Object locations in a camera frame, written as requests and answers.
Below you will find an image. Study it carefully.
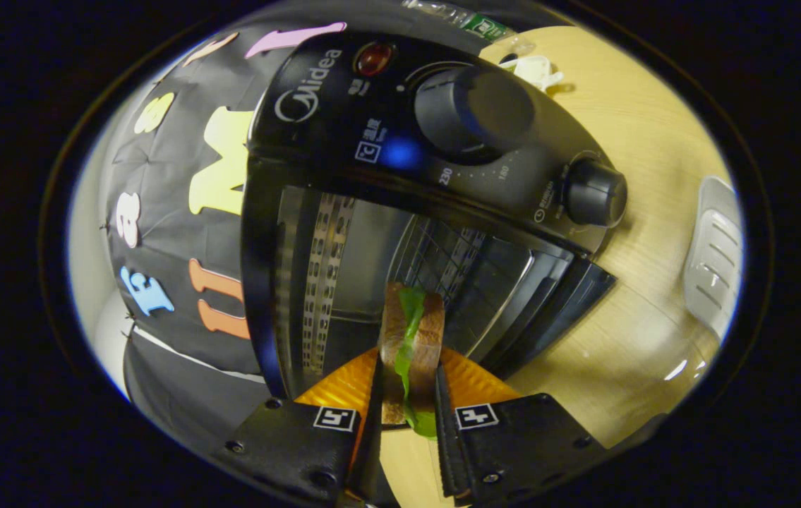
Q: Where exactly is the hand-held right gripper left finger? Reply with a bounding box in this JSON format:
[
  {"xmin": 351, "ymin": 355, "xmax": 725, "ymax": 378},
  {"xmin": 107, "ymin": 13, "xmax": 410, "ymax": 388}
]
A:
[{"xmin": 217, "ymin": 348, "xmax": 385, "ymax": 508}]

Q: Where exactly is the white divided dish with grains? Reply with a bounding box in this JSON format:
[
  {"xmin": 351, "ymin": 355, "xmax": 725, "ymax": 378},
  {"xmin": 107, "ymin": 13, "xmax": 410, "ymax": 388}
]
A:
[{"xmin": 500, "ymin": 55, "xmax": 565, "ymax": 92}]

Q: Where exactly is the sandwich with lettuce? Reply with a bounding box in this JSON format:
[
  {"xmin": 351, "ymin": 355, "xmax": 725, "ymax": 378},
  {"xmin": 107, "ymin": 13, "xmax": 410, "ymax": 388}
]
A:
[{"xmin": 379, "ymin": 282, "xmax": 447, "ymax": 440}]

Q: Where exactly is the white ribbed plastic object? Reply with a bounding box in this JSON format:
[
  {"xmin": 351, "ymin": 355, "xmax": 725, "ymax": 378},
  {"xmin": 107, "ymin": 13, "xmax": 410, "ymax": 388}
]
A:
[{"xmin": 682, "ymin": 175, "xmax": 745, "ymax": 343}]

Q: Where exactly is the clear plastic water bottle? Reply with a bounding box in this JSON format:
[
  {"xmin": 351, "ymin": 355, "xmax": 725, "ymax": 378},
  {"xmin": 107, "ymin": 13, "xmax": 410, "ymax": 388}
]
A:
[{"xmin": 404, "ymin": 0, "xmax": 535, "ymax": 54}]

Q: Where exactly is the black electric oven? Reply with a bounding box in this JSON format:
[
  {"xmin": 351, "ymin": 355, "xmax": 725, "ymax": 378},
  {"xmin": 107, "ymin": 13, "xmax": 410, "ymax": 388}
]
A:
[{"xmin": 241, "ymin": 32, "xmax": 628, "ymax": 399}]

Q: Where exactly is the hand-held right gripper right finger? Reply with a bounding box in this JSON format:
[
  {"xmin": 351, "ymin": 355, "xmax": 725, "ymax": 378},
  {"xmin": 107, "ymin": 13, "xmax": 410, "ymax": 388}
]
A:
[{"xmin": 433, "ymin": 347, "xmax": 613, "ymax": 507}]

